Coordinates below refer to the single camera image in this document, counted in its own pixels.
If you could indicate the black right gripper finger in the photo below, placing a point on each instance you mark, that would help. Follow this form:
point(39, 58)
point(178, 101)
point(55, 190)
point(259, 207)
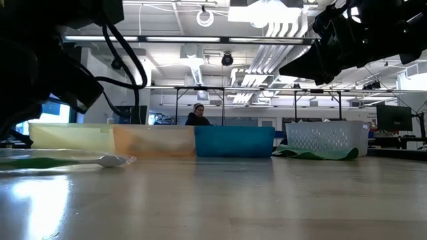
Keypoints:
point(310, 66)

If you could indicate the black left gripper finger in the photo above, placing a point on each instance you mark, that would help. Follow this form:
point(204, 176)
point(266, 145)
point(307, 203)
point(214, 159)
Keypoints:
point(16, 116)

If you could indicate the long ceiling light bar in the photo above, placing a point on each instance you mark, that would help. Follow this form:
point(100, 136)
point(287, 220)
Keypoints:
point(183, 39)
point(267, 40)
point(86, 38)

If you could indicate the black ceiling track lamp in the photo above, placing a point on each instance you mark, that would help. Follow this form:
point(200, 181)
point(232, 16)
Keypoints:
point(372, 85)

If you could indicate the yellow plastic bin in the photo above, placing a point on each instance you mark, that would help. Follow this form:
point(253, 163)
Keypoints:
point(73, 138)

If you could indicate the white perforated plastic basket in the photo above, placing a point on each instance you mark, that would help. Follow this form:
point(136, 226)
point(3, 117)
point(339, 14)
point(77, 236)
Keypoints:
point(327, 136)

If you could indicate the black round ceiling spotlight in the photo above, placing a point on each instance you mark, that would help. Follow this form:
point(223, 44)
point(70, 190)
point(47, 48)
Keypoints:
point(116, 64)
point(227, 59)

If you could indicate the black overhead beam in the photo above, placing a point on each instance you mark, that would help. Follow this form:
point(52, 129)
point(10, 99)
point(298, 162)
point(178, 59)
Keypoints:
point(224, 39)

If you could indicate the small beige cup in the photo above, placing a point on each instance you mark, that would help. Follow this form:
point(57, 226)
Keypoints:
point(110, 121)

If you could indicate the black computer monitor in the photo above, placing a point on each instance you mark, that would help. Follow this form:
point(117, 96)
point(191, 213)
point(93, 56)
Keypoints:
point(393, 117)

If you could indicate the teal plastic bin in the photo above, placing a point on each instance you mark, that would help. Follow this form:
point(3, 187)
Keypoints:
point(233, 141)

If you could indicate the black equipment box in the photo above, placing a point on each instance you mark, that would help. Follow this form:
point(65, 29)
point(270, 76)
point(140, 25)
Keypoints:
point(125, 115)

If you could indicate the black background desk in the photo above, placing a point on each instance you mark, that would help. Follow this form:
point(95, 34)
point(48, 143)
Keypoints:
point(400, 140)

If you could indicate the black monitor stand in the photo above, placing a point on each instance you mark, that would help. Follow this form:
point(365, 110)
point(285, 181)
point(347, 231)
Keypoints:
point(422, 126)

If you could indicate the person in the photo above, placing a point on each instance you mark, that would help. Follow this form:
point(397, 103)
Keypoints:
point(197, 118)

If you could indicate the orange plastic bin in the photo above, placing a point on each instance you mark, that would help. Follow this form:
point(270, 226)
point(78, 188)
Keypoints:
point(153, 141)

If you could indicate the black aluminium table frame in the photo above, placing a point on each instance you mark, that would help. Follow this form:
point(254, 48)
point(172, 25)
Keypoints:
point(23, 140)

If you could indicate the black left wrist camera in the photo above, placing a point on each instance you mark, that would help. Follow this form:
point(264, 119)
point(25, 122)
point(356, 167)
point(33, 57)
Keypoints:
point(80, 88)

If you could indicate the black background rack frame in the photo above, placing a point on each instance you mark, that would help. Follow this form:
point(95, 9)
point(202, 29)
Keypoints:
point(200, 88)

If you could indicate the white ceiling air duct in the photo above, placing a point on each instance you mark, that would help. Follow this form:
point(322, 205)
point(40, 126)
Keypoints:
point(191, 53)

